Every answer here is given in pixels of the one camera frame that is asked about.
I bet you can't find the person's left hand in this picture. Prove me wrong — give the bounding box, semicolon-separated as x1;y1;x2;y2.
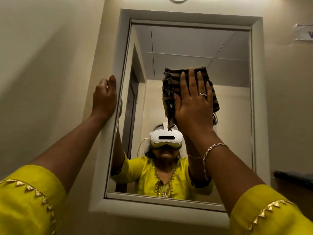
91;75;117;120

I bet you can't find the person's right hand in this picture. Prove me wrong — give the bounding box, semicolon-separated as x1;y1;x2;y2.
173;67;215;138

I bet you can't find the brown striped fringed cloth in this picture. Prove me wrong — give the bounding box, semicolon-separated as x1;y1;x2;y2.
162;67;220;131

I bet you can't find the white framed wall mirror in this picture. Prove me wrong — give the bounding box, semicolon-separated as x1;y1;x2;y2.
89;8;271;229

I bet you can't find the person's right forearm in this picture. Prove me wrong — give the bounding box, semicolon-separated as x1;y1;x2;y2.
184;131;266;216

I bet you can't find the person's left forearm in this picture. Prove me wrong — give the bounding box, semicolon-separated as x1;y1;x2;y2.
29;114;108;194

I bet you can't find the yellow embroidered tunic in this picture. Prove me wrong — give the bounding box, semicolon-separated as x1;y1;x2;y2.
0;164;313;235

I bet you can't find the silver chain bracelet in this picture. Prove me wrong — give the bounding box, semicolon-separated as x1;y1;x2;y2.
202;143;228;181

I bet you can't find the white paper wall sign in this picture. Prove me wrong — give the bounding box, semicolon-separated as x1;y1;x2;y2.
293;23;313;42

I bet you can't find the dark wall shelf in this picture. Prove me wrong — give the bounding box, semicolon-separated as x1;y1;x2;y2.
273;170;313;190

